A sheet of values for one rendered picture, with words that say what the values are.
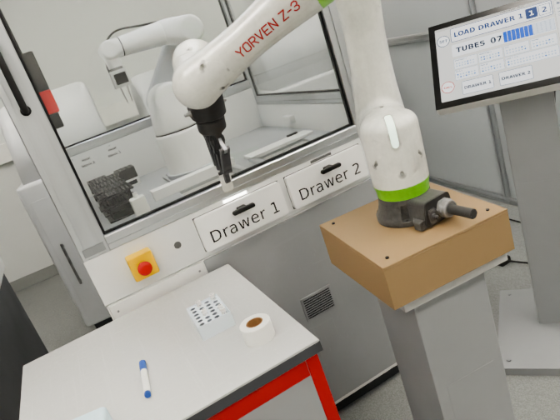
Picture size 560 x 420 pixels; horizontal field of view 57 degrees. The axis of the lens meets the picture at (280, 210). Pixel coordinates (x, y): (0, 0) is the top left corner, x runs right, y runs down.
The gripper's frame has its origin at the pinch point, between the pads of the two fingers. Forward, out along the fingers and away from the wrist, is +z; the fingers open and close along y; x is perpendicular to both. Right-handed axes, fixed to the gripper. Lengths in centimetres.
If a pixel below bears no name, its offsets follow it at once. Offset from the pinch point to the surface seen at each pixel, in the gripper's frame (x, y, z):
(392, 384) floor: 35, 26, 99
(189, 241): -14.4, -4.2, 17.4
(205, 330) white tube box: -24.8, 34.3, 12.5
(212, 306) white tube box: -20.0, 27.3, 13.9
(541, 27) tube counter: 103, 17, -16
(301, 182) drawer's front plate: 25.0, -3.2, 14.3
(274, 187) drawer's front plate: 15.9, -4.0, 12.2
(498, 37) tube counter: 96, 8, -13
